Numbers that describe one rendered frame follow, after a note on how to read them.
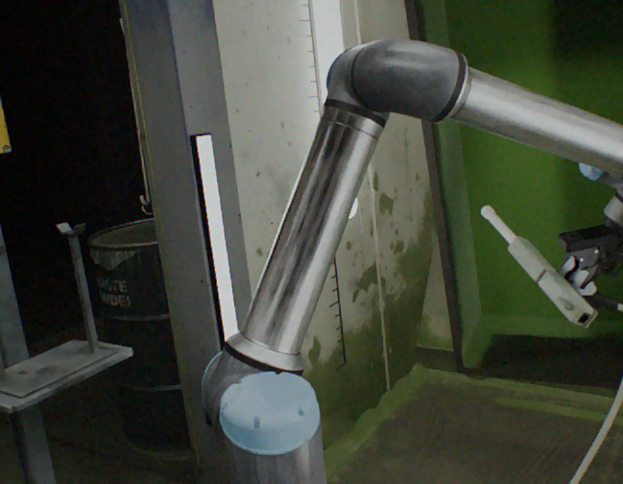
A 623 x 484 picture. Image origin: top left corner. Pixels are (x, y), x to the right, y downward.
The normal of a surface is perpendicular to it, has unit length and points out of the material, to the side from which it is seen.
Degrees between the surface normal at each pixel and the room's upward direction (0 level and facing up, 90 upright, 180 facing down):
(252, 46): 90
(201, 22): 90
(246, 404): 5
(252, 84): 90
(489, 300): 102
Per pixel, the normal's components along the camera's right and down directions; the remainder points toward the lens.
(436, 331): -0.52, -0.33
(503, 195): -0.43, 0.44
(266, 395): -0.07, -0.95
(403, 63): -0.30, -0.18
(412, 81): -0.33, 0.20
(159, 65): -0.54, 0.24
